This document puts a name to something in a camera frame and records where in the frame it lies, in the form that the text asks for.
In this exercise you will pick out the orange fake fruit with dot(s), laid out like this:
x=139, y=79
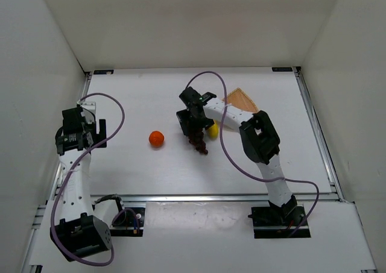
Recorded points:
x=156, y=139

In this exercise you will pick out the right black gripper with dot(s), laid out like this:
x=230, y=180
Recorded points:
x=187, y=123

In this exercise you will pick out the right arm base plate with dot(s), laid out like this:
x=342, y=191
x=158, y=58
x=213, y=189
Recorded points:
x=267, y=224

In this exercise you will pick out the woven bamboo fruit bowl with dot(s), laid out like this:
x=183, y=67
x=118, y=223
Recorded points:
x=239, y=99

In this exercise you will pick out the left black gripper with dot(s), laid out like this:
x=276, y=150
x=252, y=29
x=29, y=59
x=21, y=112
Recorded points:
x=101, y=133

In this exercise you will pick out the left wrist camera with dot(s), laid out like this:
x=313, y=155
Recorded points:
x=88, y=105

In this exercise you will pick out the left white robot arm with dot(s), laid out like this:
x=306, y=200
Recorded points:
x=81, y=227

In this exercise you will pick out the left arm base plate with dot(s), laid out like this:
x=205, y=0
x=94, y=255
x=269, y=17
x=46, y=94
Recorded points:
x=129, y=223

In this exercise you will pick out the front aluminium rail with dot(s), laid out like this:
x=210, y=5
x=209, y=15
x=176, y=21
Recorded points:
x=307, y=197

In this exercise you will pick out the dark red fake grapes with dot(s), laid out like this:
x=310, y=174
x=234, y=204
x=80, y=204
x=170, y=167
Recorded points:
x=196, y=139

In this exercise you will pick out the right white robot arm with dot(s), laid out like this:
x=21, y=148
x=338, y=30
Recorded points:
x=260, y=143

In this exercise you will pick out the yellow fake lemon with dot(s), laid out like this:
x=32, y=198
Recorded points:
x=213, y=131

